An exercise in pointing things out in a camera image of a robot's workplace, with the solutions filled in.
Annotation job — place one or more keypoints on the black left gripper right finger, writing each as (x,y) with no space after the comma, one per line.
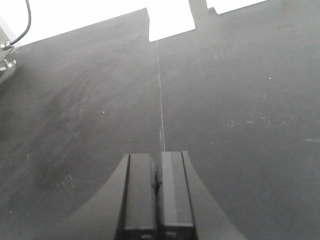
(186,209)

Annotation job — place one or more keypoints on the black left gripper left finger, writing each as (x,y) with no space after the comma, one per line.
(123,209)

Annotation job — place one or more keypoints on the silver metal connector bracket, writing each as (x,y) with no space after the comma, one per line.
(7,61)

